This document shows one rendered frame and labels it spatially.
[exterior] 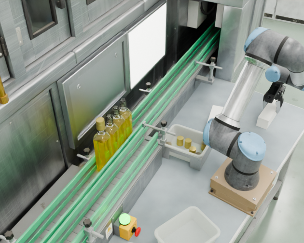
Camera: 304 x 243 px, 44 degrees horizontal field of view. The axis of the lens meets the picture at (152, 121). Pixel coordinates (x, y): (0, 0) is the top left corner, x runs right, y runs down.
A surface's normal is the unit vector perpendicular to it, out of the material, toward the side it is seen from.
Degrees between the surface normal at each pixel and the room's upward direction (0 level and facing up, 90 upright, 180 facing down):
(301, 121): 0
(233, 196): 90
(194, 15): 90
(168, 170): 0
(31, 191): 89
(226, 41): 90
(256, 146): 12
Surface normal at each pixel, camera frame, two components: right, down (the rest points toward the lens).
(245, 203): -0.59, 0.52
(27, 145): 0.89, 0.30
